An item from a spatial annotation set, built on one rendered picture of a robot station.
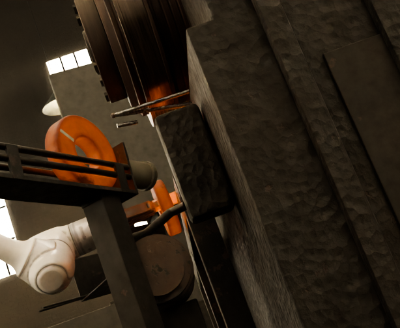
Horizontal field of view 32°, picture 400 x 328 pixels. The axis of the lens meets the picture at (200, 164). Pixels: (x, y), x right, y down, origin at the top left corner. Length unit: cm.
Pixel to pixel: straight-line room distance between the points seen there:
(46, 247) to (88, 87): 298
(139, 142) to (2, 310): 797
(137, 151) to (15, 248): 281
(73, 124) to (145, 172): 18
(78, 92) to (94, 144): 332
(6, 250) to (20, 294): 1038
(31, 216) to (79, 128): 1098
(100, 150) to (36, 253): 48
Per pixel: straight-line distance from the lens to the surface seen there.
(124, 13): 167
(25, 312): 1208
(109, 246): 124
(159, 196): 184
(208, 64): 133
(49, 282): 170
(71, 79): 467
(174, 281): 127
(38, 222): 1222
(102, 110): 458
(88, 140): 132
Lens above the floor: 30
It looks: 14 degrees up
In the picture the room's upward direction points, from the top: 21 degrees counter-clockwise
